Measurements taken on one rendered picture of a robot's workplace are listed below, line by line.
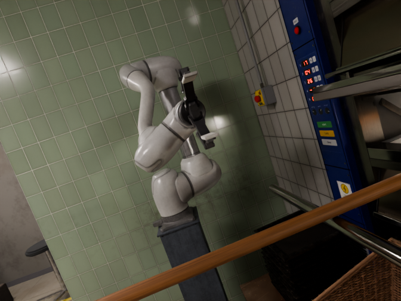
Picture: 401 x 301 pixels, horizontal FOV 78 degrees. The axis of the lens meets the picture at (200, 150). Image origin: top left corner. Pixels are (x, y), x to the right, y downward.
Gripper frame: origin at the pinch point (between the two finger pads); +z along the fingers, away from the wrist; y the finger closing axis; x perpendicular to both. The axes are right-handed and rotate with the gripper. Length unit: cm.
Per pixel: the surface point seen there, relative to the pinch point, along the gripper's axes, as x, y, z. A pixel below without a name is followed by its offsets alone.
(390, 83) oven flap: -40.3, 8.8, 4.6
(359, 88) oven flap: -40.3, 8.4, -4.0
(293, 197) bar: -18.1, 31.8, -10.5
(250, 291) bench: -3, 91, -59
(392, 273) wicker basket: -49, 76, -21
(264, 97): -48, 3, -79
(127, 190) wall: 46, 32, -114
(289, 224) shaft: -8.4, 28.7, 6.9
